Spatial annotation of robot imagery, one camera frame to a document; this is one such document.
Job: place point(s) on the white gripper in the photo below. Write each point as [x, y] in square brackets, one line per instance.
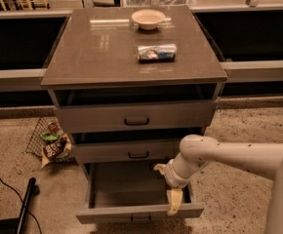
[172, 176]

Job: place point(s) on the grey bottom drawer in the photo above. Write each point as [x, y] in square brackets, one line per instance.
[131, 192]

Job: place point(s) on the grey drawer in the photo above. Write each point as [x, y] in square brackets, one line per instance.
[135, 108]
[131, 192]
[129, 145]

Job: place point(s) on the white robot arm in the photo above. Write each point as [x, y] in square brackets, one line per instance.
[261, 159]

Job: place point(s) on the grey middle drawer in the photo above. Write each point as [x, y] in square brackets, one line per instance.
[129, 145]

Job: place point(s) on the grey drawer cabinet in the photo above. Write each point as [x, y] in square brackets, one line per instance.
[99, 49]

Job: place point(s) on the grey top drawer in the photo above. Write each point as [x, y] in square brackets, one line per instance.
[135, 108]

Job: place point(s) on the brown snack bag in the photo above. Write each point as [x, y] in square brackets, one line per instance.
[57, 151]

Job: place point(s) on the green snack bag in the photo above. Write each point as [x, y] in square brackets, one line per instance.
[49, 137]

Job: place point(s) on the crushed silver blue can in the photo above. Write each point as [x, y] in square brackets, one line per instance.
[165, 52]

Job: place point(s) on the white bowl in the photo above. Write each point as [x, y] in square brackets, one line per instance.
[147, 19]

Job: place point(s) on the wire basket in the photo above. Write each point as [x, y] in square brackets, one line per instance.
[45, 125]

